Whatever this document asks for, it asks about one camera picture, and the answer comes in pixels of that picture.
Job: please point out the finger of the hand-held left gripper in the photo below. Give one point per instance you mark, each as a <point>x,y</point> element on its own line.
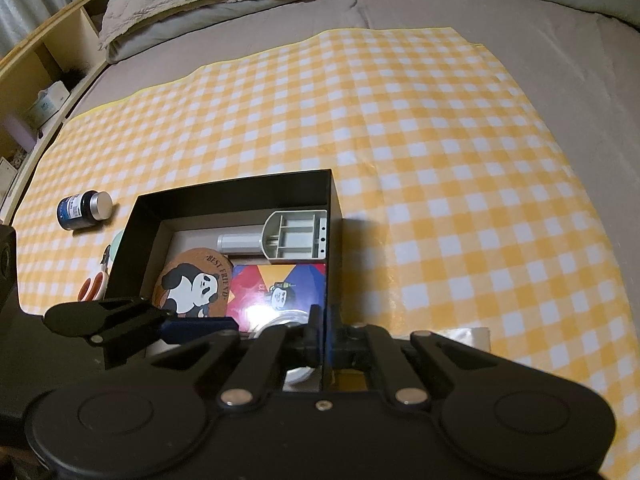
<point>200,330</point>

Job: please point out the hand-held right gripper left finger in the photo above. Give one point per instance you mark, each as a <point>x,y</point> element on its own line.
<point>316,346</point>

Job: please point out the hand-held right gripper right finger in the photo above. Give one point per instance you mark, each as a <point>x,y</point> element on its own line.
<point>336,349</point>

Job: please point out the round panda coaster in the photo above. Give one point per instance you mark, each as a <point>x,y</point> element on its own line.
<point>197,285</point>

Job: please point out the red and blue card box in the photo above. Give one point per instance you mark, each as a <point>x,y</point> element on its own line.
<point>295,285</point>

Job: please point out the white and orange scissors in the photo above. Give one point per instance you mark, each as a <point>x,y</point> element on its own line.
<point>95,282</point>

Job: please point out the grey plastic holder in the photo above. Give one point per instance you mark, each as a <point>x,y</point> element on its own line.
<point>290,235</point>

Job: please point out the mint green tape measure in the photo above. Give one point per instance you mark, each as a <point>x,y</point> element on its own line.
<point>117,246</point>

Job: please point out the black cardboard box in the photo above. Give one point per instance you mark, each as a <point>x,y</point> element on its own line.
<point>240,192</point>

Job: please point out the dark blue supplement bottle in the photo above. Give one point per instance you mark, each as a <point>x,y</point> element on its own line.
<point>80,210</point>

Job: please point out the small white case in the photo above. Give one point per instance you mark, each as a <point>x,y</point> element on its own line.
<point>7,180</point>

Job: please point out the yellow checked mat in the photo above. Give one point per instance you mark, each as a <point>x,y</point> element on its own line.
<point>400,160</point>

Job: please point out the purple box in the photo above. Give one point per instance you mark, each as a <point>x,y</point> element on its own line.
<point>17,130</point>

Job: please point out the white tissue box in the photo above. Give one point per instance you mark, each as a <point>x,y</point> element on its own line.
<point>47,105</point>

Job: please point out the dark fuzzy item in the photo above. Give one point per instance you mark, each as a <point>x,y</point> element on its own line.
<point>71,73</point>

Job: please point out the wooden shelf unit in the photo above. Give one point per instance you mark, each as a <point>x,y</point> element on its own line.
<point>45,60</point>

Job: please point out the grey curtain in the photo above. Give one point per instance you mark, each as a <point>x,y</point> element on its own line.
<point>25,10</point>

